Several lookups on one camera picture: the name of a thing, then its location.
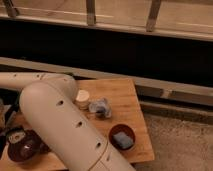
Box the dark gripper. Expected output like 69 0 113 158
6 127 26 144

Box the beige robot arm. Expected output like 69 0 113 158
0 72 135 171

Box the purple bowl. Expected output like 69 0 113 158
7 130 42 162

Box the dark red bowl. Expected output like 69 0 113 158
108 124 135 150

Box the blue sponge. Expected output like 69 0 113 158
113 132 134 149

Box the metal window rail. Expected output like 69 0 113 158
0 57 213 106

